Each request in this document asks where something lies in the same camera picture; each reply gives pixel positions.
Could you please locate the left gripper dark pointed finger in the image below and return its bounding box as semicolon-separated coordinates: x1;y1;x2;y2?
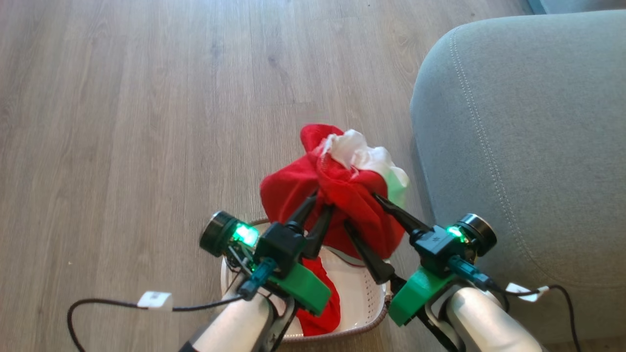
303;205;335;259
285;193;319;233

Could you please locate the grey fabric sofa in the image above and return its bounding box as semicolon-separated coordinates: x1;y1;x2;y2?
410;10;626;345

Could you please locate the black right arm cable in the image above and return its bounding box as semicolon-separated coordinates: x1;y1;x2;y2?
447;255;581;352

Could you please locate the cream perforated laundry basket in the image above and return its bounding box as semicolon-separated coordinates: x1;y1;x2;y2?
220;218;393;343

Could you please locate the white right cable label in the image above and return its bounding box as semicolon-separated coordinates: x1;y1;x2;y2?
505;282;550;300

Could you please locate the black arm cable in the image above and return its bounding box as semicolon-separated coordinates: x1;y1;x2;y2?
67;258;277;352
447;255;581;352

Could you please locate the red cloth garment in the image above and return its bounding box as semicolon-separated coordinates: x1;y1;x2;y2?
259;124;406;337

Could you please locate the white left cable label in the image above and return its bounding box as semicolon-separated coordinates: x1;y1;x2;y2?
137;291;173;311

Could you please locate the left gripper body green mount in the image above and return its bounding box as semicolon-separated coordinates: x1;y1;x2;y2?
199;211;332;316

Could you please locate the blue grey cushion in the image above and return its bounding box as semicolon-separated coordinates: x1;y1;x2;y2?
527;0;626;15

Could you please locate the white cloth garment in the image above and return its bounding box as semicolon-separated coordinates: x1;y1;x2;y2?
322;129;410;208

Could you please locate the right gripper body green mount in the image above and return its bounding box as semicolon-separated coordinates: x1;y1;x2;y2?
388;213;497;327

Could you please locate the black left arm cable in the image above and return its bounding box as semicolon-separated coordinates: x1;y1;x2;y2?
67;258;277;352

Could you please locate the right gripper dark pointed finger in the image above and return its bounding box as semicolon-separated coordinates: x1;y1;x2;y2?
373;194;431;236
343;222;395;286

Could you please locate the white cable label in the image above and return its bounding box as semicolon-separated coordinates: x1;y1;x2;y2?
505;282;550;300
137;291;173;311

